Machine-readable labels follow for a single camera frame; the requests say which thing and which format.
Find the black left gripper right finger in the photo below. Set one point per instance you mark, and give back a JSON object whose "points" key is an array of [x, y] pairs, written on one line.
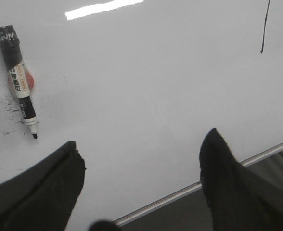
{"points": [[238, 199]]}

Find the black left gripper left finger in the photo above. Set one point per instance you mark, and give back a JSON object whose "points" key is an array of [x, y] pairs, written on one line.
{"points": [[42, 198]]}

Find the black white whiteboard marker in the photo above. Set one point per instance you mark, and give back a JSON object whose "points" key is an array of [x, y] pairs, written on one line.
{"points": [[18, 76]]}

